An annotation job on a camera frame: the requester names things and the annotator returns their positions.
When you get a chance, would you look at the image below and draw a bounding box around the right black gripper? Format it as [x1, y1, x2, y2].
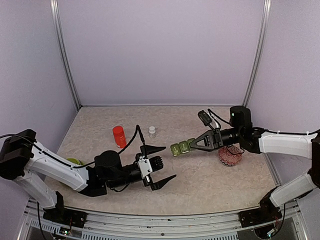
[189, 127, 243, 152]

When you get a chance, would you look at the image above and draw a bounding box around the green weekly pill organizer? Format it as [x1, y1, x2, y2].
[170, 137, 196, 157]

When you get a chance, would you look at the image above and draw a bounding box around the red pill bottle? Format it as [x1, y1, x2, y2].
[112, 125, 127, 149]

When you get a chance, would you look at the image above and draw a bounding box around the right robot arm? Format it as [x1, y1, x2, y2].
[190, 105, 320, 222]

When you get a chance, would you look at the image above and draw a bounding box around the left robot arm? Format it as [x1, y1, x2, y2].
[0, 129, 176, 223]

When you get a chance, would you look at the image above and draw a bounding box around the red patterned oval tin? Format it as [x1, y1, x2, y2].
[218, 145, 244, 167]

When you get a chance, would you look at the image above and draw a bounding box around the small clear white-capped bottle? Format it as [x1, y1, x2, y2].
[148, 126, 157, 138]

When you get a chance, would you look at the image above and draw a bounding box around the green bowl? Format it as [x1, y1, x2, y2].
[67, 157, 84, 166]

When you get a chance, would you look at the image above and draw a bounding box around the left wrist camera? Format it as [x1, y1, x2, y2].
[135, 153, 164, 187]

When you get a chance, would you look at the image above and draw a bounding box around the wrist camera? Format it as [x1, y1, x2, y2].
[197, 110, 221, 130]
[135, 153, 164, 187]

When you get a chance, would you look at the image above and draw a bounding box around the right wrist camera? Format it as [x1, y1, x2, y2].
[197, 110, 221, 130]

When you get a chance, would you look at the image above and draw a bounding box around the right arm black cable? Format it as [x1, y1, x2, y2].
[207, 108, 232, 126]

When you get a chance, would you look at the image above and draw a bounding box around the front aluminium rail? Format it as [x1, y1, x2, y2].
[17, 204, 308, 240]

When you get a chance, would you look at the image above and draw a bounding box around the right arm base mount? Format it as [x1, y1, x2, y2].
[238, 207, 283, 228]

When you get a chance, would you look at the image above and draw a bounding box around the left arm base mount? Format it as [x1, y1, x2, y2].
[43, 208, 88, 229]

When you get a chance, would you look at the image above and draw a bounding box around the right aluminium frame post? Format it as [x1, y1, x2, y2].
[242, 0, 272, 107]

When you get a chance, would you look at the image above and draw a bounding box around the aluminium frame post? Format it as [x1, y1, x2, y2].
[242, 0, 272, 107]
[49, 0, 82, 111]

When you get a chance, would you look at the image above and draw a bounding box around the left aluminium frame post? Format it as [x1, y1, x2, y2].
[49, 0, 82, 111]

